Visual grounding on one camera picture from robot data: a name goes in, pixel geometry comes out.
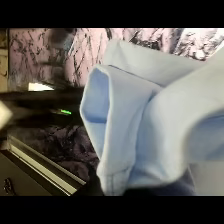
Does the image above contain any light blue shirt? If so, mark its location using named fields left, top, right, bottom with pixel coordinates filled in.
left=79, top=39, right=224, bottom=197

